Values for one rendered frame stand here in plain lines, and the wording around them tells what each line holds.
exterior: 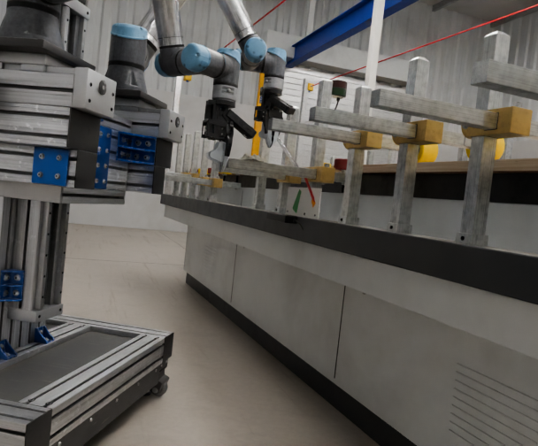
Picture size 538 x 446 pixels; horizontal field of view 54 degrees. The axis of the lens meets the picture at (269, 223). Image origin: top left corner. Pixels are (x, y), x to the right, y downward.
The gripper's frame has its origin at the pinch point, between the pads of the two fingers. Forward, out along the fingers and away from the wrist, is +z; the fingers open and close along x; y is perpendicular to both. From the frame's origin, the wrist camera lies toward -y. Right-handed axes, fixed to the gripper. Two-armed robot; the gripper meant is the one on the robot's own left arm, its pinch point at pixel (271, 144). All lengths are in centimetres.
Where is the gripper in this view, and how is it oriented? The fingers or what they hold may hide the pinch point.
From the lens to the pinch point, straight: 198.8
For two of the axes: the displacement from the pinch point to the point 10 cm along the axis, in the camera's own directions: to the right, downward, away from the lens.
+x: -7.1, -0.4, -7.1
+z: -1.1, 9.9, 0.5
